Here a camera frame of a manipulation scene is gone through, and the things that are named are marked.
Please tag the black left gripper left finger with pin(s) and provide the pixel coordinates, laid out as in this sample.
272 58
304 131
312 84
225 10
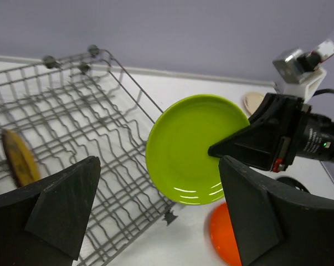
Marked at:
44 223

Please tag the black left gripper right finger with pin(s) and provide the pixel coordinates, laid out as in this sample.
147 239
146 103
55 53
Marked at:
273 223

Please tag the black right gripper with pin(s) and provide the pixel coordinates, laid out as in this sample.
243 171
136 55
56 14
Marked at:
280 129

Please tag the orange plate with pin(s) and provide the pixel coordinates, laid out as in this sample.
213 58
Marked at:
221 235

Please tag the yellow patterned plate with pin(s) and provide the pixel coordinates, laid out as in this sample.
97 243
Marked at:
22 164

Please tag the lime green plate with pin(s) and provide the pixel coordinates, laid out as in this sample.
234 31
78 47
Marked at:
177 157

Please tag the black plate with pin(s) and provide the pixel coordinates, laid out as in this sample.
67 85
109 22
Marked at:
292 183

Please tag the cream floral plate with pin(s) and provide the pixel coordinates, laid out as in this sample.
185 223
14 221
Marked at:
252 101

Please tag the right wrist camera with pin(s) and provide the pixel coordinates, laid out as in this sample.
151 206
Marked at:
302 71

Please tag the grey wire dish rack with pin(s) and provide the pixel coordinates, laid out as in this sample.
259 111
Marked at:
87 104

